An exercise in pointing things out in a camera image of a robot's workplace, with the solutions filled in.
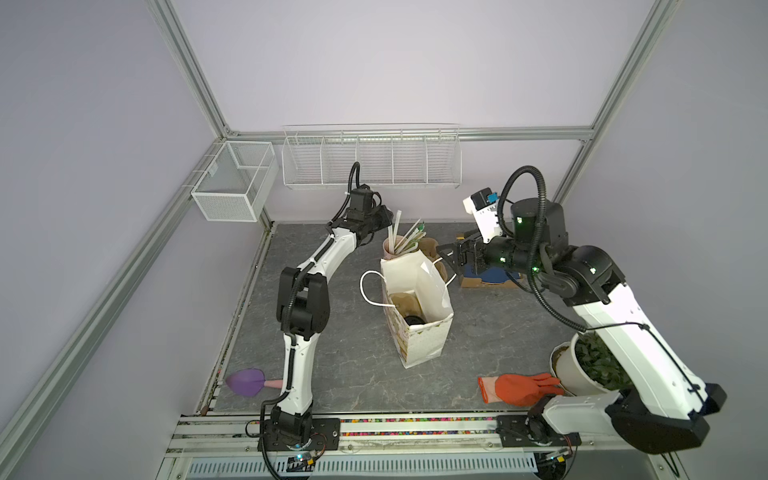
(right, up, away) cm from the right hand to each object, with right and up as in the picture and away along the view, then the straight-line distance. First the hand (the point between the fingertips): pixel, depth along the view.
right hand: (453, 243), depth 62 cm
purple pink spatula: (-52, -38, +20) cm, 68 cm away
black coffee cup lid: (-7, -20, +17) cm, 28 cm away
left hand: (-12, +10, +35) cm, 38 cm away
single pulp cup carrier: (-8, -19, +33) cm, 39 cm away
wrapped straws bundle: (-8, +1, +35) cm, 36 cm away
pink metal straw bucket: (-15, -3, +37) cm, 40 cm away
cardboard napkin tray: (+15, -12, +38) cm, 42 cm away
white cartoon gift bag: (-7, -7, +22) cm, 24 cm away
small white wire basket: (-67, +22, +41) cm, 82 cm away
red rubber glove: (+21, -39, +17) cm, 47 cm away
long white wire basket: (-14, +31, +39) cm, 52 cm away
